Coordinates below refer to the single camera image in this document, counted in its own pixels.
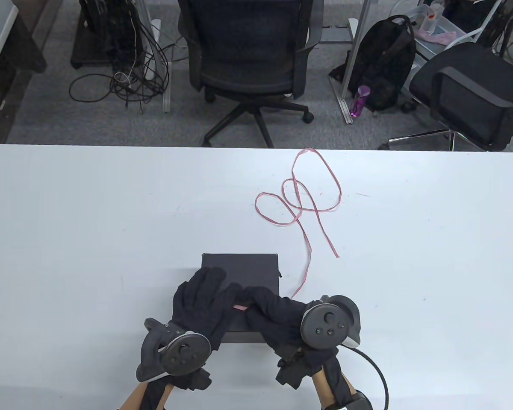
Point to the person's left hand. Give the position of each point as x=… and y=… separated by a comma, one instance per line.
x=205, y=303

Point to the person's right hand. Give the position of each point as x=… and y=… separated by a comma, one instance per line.
x=278, y=316

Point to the black gift box base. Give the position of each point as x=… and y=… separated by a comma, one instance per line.
x=243, y=338

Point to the black gift box lid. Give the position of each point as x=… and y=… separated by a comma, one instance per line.
x=239, y=267

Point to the pink bow ribbon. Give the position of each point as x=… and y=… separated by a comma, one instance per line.
x=336, y=252

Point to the person's left forearm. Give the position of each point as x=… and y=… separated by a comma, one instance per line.
x=134, y=397

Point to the person's right forearm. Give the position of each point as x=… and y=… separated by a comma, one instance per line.
x=325, y=388

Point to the grey right hand controller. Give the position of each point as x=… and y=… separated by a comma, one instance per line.
x=325, y=324

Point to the grey hand controller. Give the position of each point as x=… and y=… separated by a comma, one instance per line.
x=184, y=354
x=325, y=324

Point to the grey left hand controller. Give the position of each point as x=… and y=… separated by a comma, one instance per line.
x=184, y=354

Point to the white desk leg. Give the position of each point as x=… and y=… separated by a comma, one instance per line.
x=166, y=100
x=359, y=30

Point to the purple water bottle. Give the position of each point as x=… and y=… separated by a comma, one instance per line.
x=360, y=102

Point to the black mesh office chair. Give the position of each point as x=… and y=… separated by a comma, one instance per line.
x=248, y=51

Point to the black backpack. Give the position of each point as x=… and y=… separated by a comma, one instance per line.
x=384, y=60

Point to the white power strip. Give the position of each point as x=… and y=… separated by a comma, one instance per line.
x=156, y=26

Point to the black computer tower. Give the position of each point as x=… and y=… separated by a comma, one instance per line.
x=98, y=42

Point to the black chair with chrome base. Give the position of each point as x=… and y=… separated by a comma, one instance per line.
x=466, y=85

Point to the dark desk with white top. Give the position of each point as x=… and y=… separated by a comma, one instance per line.
x=21, y=47

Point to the pink cloth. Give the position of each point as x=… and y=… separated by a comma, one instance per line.
x=440, y=37

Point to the clear plastic bin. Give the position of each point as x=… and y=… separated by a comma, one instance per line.
x=446, y=27

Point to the black right wrist bracket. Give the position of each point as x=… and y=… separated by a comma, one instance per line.
x=288, y=376

